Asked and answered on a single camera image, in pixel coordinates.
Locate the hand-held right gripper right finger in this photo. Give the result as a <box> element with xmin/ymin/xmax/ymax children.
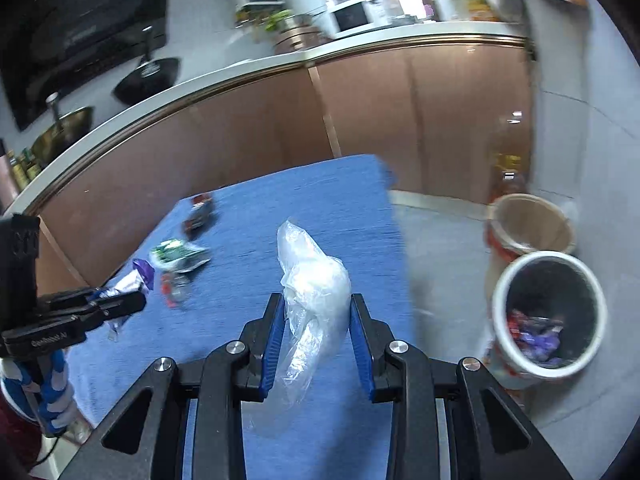
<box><xmin>350</xmin><ymin>292</ymin><xmax>576</xmax><ymax>480</ymax></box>

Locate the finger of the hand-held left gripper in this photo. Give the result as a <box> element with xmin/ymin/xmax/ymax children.
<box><xmin>35</xmin><ymin>287</ymin><xmax>108</xmax><ymax>312</ymax></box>
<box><xmin>65</xmin><ymin>291</ymin><xmax>148</xmax><ymax>333</ymax></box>

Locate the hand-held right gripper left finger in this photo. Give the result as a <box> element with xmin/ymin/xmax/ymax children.
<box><xmin>65</xmin><ymin>292</ymin><xmax>287</xmax><ymax>480</ymax></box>

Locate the purple silver wrapper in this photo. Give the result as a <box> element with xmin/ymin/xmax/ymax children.
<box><xmin>95</xmin><ymin>258</ymin><xmax>156</xmax><ymax>343</ymax></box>

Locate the clear plastic bag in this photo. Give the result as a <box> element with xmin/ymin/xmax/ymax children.
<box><xmin>242</xmin><ymin>219</ymin><xmax>352</xmax><ymax>436</ymax></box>

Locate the white rim trash bin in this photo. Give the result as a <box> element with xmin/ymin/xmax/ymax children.
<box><xmin>487</xmin><ymin>251</ymin><xmax>608</xmax><ymax>391</ymax></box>

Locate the person's left hand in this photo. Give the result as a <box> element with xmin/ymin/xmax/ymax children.
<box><xmin>0</xmin><ymin>347</ymin><xmax>81</xmax><ymax>436</ymax></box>

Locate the small red wrapper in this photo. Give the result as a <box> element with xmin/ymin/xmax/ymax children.
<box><xmin>160</xmin><ymin>272</ymin><xmax>193</xmax><ymax>309</ymax></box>

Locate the green white wrapper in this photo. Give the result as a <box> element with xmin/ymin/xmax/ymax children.
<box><xmin>150</xmin><ymin>239</ymin><xmax>211</xmax><ymax>273</ymax></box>

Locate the dark red snack packet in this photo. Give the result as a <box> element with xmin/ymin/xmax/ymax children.
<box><xmin>182</xmin><ymin>192</ymin><xmax>218</xmax><ymax>241</ymax></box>

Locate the blue towel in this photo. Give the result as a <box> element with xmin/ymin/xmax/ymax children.
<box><xmin>65</xmin><ymin>154</ymin><xmax>416</xmax><ymax>480</ymax></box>

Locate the beige waste bin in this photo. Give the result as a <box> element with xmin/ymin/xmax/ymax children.
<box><xmin>486</xmin><ymin>193</ymin><xmax>577</xmax><ymax>261</ymax></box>

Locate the black wok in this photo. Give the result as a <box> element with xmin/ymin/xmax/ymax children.
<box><xmin>112</xmin><ymin>25</ymin><xmax>181</xmax><ymax>106</ymax></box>

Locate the cooking oil bottle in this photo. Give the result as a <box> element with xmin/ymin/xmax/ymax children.
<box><xmin>487</xmin><ymin>152</ymin><xmax>531</xmax><ymax>206</ymax></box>

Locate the black range hood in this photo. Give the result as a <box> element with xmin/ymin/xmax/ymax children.
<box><xmin>0</xmin><ymin>0</ymin><xmax>173</xmax><ymax>131</ymax></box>

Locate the clear plastic bottle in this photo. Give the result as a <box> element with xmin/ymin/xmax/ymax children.
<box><xmin>494</xmin><ymin>110</ymin><xmax>526</xmax><ymax>160</ymax></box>

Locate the green plant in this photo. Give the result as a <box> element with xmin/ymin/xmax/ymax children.
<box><xmin>262</xmin><ymin>9</ymin><xmax>296</xmax><ymax>34</ymax></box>

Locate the white microwave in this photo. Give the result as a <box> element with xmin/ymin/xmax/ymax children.
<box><xmin>327</xmin><ymin>0</ymin><xmax>373</xmax><ymax>36</ymax></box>

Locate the orange liquid bottle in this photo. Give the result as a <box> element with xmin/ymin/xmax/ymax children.
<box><xmin>467</xmin><ymin>0</ymin><xmax>501</xmax><ymax>23</ymax></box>

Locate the steel wok with handle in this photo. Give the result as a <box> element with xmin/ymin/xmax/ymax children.
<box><xmin>30</xmin><ymin>92</ymin><xmax>96</xmax><ymax>163</ymax></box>

